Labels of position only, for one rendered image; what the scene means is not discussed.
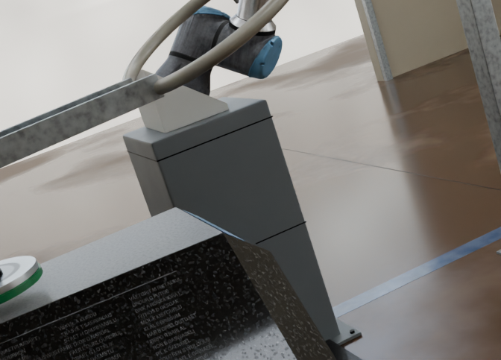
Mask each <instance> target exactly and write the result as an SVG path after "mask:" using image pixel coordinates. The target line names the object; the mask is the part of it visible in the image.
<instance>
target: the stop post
mask: <svg viewBox="0 0 501 360"><path fill-rule="evenodd" d="M456 3H457V6H458V9H459V14H460V17H461V23H462V26H463V29H464V34H465V37H466V40H467V46H468V49H469V52H470V57H471V60H472V64H473V69H474V72H475V75H476V80H477V83H478V87H479V92H480V95H481V98H482V103H483V107H484V110H485V115H486V119H487V121H488V126H489V130H490V133H491V138H492V142H493V144H494V150H495V153H496V156H497V162H498V164H499V167H500V173H501V39H500V34H499V31H498V27H497V22H496V19H495V15H494V10H493V7H492V4H491V0H456Z"/></svg>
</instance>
